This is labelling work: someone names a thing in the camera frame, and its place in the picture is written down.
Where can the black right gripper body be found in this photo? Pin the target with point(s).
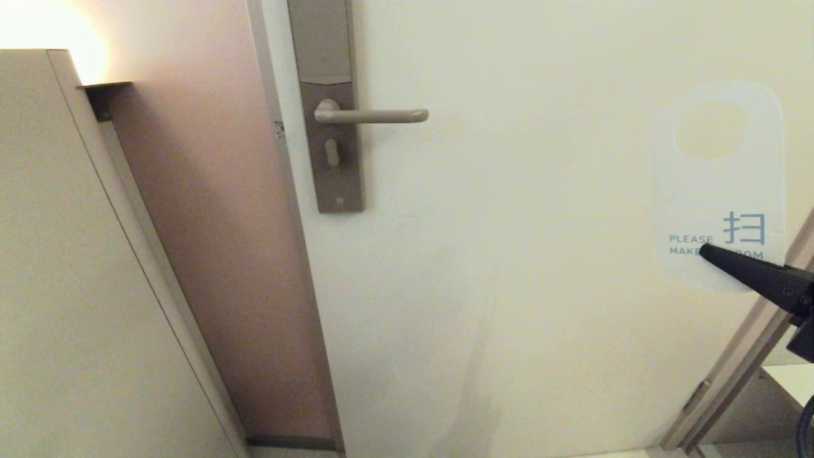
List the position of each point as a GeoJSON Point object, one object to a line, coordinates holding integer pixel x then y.
{"type": "Point", "coordinates": [804, 337]}

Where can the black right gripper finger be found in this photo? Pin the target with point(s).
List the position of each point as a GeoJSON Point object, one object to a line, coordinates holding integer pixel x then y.
{"type": "Point", "coordinates": [757, 275]}

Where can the blue and white door hanger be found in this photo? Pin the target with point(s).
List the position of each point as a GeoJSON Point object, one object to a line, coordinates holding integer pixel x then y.
{"type": "Point", "coordinates": [718, 191]}

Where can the white room door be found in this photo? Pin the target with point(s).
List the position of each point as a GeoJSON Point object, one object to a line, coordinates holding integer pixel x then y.
{"type": "Point", "coordinates": [509, 318]}

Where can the bronze door lock plate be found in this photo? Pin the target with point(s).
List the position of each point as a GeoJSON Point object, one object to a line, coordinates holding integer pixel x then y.
{"type": "Point", "coordinates": [324, 44]}

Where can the metal door latch bolt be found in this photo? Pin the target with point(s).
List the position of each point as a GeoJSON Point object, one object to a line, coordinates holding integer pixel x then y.
{"type": "Point", "coordinates": [279, 129]}

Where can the beige cabinet panel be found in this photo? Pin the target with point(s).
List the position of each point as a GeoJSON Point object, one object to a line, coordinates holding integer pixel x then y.
{"type": "Point", "coordinates": [63, 381]}

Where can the small metal frame hinge plate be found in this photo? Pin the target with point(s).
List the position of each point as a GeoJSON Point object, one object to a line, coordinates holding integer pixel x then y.
{"type": "Point", "coordinates": [697, 395]}

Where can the dark wall lamp fixture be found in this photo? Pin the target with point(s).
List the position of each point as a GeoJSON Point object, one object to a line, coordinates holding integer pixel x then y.
{"type": "Point", "coordinates": [105, 97]}

